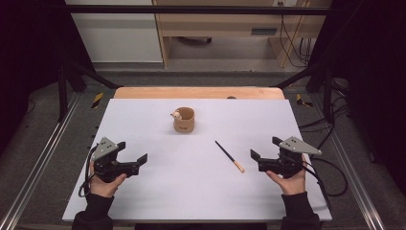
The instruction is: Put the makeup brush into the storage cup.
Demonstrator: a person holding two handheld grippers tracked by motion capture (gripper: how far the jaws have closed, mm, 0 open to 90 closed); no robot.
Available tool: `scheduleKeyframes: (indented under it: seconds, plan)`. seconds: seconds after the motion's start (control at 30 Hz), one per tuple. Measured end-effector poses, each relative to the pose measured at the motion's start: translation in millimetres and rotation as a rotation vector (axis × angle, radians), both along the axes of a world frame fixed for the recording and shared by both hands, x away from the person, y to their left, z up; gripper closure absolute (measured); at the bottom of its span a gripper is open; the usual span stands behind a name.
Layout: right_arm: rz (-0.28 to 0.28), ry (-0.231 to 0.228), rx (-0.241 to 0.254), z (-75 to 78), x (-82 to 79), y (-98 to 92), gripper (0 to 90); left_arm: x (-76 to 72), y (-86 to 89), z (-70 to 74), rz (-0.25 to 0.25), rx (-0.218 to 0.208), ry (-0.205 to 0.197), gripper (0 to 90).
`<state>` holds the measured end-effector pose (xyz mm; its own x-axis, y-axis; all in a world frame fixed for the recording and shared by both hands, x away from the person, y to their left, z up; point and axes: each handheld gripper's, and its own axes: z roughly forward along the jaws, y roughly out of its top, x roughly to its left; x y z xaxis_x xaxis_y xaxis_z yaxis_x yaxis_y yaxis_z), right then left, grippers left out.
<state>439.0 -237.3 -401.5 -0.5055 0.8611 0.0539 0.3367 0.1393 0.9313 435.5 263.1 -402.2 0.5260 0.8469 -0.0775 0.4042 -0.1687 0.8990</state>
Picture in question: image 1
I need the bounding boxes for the yellow and black tape strip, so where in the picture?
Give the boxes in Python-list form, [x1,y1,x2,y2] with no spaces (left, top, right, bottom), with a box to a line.
[295,93,314,108]
[91,92,104,109]

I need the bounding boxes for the white board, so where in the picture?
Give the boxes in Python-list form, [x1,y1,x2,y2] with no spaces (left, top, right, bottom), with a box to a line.
[61,98,333,222]

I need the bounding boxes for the black frame leg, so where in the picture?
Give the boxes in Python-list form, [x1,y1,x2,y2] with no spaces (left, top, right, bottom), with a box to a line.
[56,60,123,123]
[274,60,334,124]

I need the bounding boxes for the light wooden desk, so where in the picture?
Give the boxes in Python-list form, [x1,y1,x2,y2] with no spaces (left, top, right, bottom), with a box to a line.
[152,0,333,69]

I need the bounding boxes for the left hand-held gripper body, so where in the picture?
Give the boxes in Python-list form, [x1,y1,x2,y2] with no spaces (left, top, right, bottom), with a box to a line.
[91,137,142,184]

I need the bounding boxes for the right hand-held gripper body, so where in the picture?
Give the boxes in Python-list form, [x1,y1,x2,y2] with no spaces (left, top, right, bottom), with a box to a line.
[258,136,323,179]

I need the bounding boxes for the white cabinet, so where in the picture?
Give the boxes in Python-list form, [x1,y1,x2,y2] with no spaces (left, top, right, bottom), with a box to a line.
[65,0,164,63]

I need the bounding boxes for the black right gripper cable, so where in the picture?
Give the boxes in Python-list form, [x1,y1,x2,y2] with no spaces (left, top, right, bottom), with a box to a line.
[301,156,349,209]

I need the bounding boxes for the black and tan brush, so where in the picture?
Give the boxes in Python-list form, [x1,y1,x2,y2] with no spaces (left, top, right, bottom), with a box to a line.
[214,140,246,174]

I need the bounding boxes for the brown cup with animal figure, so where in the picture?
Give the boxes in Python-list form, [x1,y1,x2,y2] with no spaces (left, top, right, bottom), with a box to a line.
[170,106,196,134]

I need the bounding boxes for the black floor cables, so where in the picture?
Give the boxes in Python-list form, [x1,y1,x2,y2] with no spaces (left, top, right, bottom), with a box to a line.
[300,80,350,151]

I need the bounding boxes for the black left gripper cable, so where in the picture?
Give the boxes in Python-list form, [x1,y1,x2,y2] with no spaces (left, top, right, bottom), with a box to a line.
[79,145,99,198]

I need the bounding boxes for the black horizontal frame bar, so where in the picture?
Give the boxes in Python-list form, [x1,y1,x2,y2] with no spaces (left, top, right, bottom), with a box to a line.
[63,4,333,16]

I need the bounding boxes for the person's right hand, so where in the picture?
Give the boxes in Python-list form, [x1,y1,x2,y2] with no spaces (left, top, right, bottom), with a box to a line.
[265,154,308,196]

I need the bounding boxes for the aluminium rail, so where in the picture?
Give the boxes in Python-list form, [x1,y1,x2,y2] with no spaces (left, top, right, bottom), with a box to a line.
[0,92,81,230]
[314,95,387,230]

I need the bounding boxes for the person's left hand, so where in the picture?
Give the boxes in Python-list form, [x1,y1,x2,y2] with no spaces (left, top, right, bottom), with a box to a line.
[89,161,127,198]

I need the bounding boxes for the hanging black cables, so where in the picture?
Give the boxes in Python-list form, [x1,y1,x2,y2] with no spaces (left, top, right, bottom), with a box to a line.
[278,1,313,68]

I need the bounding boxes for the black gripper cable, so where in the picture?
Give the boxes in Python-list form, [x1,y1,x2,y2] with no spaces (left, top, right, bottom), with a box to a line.
[79,145,99,198]
[301,156,349,209]

